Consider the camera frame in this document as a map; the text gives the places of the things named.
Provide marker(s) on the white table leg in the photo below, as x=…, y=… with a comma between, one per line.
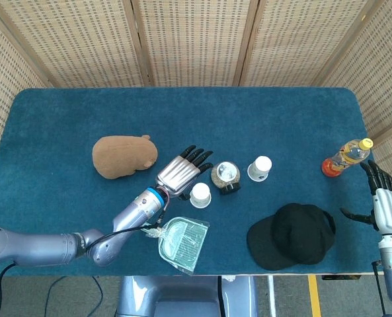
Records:
x=271, y=297

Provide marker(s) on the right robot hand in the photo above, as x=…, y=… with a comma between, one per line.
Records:
x=390, y=211

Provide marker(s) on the yellow capped drink bottle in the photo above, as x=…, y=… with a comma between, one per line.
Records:
x=351, y=153

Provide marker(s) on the blue table mat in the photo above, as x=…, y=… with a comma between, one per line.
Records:
x=215, y=115

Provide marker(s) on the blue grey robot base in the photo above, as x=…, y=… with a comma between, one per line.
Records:
x=182, y=297

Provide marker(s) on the clear packaged dustpan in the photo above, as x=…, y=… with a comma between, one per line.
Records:
x=182, y=237

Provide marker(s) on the glass jar with black base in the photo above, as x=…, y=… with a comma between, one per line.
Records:
x=225, y=171

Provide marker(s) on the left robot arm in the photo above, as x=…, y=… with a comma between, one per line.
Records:
x=133, y=211

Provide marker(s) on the black baseball cap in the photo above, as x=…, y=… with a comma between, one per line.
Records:
x=291, y=231

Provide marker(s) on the brown plush toy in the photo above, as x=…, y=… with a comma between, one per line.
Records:
x=123, y=156

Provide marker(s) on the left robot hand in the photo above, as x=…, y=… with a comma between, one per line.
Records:
x=177, y=173

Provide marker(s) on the yellow floor tape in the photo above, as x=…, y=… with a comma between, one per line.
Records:
x=314, y=297

